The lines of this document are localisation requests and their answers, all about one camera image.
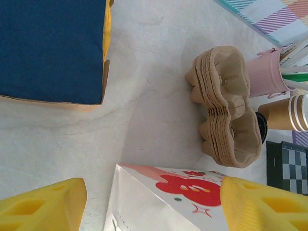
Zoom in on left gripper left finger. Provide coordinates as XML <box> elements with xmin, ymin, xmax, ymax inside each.
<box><xmin>0</xmin><ymin>177</ymin><xmax>87</xmax><ymax>231</ymax></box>

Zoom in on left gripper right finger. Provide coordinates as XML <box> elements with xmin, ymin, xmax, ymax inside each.
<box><xmin>220</xmin><ymin>177</ymin><xmax>308</xmax><ymax>231</ymax></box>

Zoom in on white flower print paper bag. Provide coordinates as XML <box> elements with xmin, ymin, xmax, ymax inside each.
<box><xmin>103</xmin><ymin>163</ymin><xmax>231</xmax><ymax>231</ymax></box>

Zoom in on black white chessboard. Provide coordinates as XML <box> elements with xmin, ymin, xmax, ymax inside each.
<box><xmin>266</xmin><ymin>141</ymin><xmax>308</xmax><ymax>194</ymax></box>

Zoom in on stack of black cup lids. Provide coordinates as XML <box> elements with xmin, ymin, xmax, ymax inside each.
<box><xmin>255</xmin><ymin>112</ymin><xmax>268</xmax><ymax>143</ymax></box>

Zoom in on stack of brown paper cups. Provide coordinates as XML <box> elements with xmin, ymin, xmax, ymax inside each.
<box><xmin>258</xmin><ymin>93</ymin><xmax>308</xmax><ymax>132</ymax></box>

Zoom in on stack of pulp cup carriers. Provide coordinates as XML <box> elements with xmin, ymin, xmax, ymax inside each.
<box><xmin>184</xmin><ymin>46</ymin><xmax>263</xmax><ymax>167</ymax></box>

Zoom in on pink metal bucket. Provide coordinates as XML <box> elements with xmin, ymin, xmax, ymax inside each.
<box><xmin>245</xmin><ymin>47</ymin><xmax>295</xmax><ymax>98</ymax></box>

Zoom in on green white wrapped straw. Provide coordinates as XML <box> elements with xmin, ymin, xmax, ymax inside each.
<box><xmin>279</xmin><ymin>36</ymin><xmax>308</xmax><ymax>68</ymax></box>
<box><xmin>282</xmin><ymin>72</ymin><xmax>308</xmax><ymax>83</ymax></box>

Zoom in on blue napkin stack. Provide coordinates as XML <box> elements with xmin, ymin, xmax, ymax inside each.
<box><xmin>0</xmin><ymin>0</ymin><xmax>108</xmax><ymax>105</ymax></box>

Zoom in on yellow napkin stack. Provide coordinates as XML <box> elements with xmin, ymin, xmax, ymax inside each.
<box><xmin>102</xmin><ymin>0</ymin><xmax>114</xmax><ymax>65</ymax></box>

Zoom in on blue tray wooden frame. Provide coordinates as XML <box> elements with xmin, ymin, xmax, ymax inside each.
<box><xmin>0</xmin><ymin>0</ymin><xmax>115</xmax><ymax>113</ymax></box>

